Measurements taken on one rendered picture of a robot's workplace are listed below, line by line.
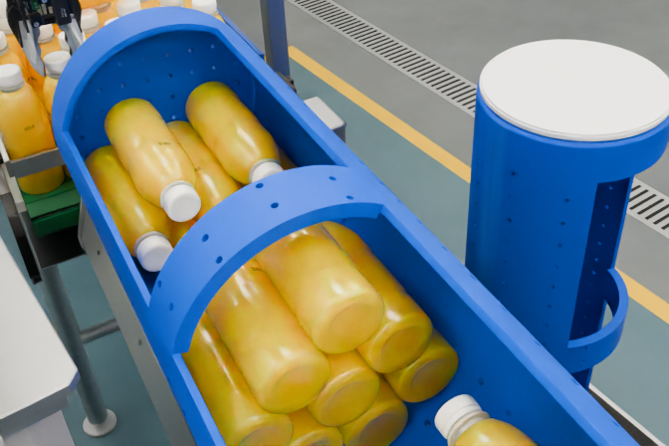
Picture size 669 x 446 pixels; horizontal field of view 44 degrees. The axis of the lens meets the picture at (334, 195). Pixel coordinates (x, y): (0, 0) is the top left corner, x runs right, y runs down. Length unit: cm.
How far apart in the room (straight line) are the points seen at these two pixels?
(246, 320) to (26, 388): 19
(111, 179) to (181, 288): 33
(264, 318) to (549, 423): 26
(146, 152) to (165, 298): 26
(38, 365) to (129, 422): 144
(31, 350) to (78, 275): 185
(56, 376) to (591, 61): 93
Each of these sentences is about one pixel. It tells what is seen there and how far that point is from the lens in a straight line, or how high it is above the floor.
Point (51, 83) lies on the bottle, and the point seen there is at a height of 107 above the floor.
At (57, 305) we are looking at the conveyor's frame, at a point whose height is 44.
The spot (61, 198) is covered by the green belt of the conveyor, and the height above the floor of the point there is 90.
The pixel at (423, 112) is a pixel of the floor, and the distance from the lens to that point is 313.
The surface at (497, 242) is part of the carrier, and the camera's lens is 133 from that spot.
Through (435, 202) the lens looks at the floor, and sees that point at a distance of 270.
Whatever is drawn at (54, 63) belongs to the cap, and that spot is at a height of 110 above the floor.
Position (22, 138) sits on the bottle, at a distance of 132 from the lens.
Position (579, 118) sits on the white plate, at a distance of 121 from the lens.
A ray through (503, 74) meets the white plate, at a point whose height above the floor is 104.
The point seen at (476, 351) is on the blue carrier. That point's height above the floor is 106.
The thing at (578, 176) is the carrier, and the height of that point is 97.
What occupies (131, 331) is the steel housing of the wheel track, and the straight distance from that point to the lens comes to 115.
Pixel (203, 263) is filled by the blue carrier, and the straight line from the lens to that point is 72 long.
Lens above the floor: 168
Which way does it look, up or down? 38 degrees down
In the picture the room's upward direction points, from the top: 3 degrees counter-clockwise
